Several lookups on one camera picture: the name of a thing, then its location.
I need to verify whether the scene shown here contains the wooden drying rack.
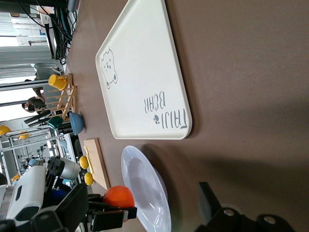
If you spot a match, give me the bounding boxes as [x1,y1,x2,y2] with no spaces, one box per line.
[40,73,78,119]

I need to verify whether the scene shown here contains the yellow cup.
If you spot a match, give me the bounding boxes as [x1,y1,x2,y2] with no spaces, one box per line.
[48,74,68,91]

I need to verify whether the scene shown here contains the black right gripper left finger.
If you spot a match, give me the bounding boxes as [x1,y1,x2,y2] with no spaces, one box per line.
[31,183,89,232]

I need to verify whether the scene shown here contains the wooden cutting board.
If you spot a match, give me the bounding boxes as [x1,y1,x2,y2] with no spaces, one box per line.
[83,138,112,190]

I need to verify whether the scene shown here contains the cream bear print tray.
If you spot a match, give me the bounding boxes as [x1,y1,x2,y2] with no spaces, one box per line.
[95,0,193,140]

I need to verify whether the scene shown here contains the white round plate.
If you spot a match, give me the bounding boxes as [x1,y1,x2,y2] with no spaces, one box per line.
[120,145,172,232]

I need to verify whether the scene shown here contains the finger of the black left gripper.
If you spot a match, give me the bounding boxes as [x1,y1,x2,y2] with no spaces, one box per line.
[87,207,138,232]
[87,193,107,206]

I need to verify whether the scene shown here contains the dark green container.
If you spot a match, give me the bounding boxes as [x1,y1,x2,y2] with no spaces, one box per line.
[47,116,65,130]

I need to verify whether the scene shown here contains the yellow plastic knife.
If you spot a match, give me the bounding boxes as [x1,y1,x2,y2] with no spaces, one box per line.
[84,148,94,174]

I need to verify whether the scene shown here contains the seated person in background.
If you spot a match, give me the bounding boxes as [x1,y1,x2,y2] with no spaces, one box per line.
[21,87,47,115]

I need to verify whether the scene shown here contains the blue bowl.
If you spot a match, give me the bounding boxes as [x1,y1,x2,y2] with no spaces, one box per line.
[69,112,85,136]

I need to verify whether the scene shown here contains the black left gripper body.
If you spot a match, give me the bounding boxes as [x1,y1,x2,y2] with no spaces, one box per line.
[43,179,78,207]

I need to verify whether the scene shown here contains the orange fruit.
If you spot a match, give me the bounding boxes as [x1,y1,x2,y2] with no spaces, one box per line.
[102,185,135,222]

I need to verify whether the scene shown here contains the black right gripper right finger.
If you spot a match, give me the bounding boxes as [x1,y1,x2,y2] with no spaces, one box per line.
[194,181,260,232]

